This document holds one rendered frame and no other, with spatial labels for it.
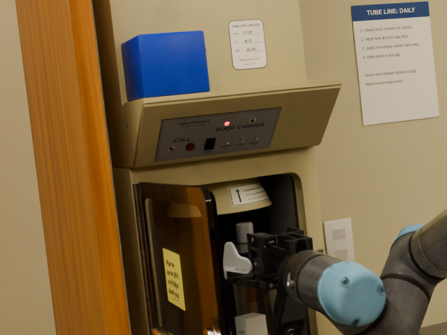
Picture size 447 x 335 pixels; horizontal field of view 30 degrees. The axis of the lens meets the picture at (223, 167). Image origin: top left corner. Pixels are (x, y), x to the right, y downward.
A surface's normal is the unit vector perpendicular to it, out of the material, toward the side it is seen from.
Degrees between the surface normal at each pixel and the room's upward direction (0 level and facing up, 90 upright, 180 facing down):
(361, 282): 94
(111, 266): 90
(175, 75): 90
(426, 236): 70
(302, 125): 135
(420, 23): 90
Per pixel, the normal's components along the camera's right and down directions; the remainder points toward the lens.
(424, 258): -0.73, 0.37
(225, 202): 0.07, -0.36
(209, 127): 0.33, 0.71
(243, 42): 0.37, 0.01
